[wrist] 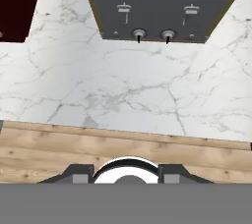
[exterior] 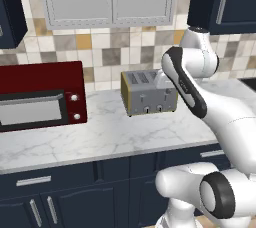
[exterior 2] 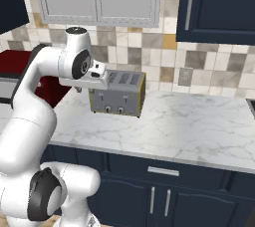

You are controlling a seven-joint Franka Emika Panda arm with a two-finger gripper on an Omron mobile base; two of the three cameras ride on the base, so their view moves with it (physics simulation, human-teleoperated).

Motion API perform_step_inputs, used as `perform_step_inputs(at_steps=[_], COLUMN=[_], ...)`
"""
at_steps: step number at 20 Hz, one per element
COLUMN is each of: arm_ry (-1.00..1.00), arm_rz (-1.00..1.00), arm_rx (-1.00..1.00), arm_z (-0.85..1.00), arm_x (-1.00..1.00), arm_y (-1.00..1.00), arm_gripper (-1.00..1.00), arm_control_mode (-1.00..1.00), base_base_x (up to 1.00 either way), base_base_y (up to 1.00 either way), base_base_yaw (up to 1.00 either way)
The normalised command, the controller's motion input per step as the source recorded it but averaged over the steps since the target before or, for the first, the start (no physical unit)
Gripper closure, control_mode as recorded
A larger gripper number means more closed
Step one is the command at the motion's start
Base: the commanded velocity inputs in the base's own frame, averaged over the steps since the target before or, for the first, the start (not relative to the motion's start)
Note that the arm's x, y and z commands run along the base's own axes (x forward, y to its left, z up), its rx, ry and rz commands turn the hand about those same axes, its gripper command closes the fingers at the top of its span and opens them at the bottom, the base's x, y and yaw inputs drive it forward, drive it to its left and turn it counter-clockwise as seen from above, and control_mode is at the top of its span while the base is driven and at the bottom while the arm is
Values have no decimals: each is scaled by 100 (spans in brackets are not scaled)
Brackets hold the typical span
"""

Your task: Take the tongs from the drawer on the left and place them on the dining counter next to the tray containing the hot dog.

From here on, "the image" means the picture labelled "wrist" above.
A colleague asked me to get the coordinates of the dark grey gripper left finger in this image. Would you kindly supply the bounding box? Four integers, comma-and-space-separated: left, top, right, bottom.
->
37, 164, 95, 185

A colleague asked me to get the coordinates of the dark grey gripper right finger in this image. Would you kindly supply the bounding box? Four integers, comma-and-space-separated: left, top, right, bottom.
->
157, 164, 215, 185

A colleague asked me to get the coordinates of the wooden drawer front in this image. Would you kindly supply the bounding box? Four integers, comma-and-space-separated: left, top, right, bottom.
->
0, 120, 252, 185

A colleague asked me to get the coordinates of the grey toaster with gold trim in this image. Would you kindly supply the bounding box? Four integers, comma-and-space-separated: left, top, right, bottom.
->
84, 0, 244, 44

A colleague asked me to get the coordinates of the dark red hob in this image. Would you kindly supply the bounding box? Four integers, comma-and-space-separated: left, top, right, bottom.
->
0, 0, 45, 43

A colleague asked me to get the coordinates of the white and black round handle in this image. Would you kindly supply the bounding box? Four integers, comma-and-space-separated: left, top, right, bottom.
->
93, 156, 160, 185

